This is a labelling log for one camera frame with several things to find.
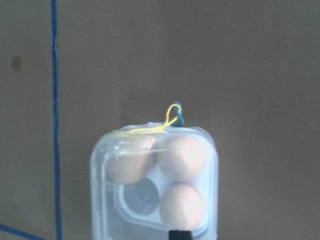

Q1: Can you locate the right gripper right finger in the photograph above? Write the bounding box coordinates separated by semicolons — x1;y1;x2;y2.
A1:
180;230;193;240

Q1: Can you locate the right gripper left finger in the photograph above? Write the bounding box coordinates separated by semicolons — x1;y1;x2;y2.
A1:
169;230;180;240

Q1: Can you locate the brown egg from bowl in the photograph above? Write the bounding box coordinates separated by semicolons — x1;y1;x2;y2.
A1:
159;182;205;231

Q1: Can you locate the clear plastic egg box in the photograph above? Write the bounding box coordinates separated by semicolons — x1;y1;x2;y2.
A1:
90;122;219;240

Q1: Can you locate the brown egg front slot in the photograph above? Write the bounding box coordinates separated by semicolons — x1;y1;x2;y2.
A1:
106;135;157;185

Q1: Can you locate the yellow blue rubber band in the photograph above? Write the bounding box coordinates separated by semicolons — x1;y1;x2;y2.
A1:
119;101;185;136

